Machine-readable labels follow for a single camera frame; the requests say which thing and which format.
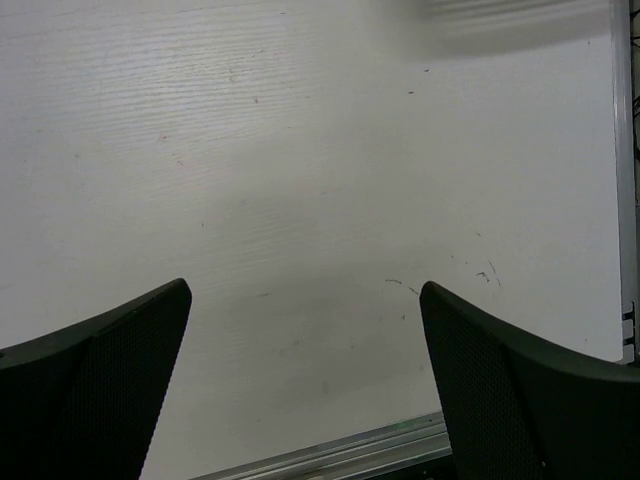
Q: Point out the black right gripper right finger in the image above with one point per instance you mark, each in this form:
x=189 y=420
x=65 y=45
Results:
x=517 y=406

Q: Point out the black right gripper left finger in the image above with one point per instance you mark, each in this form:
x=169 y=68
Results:
x=83 y=402

